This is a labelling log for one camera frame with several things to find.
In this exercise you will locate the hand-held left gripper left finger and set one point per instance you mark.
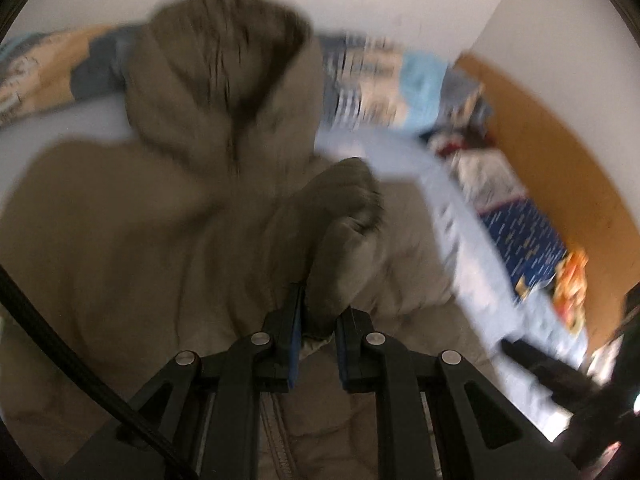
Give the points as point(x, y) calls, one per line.
point(296, 342)

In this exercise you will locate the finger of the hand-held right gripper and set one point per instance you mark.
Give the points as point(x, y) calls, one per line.
point(540, 360)

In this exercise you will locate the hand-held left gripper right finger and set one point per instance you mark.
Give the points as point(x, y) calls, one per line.
point(342, 360)

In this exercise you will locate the olive hooded jacket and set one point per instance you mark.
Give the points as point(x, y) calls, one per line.
point(175, 210)

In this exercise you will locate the light blue bed sheet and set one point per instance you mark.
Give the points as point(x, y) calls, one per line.
point(470, 260)

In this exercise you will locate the blue dotted white pillow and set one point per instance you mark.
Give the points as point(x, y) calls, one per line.
point(525, 235)

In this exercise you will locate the wooden headboard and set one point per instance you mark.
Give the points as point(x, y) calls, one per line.
point(575, 160)

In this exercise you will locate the red striped cloth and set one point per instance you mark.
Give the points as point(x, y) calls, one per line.
point(445, 142)

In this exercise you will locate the patchwork printed blanket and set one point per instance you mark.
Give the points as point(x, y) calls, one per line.
point(380, 85)

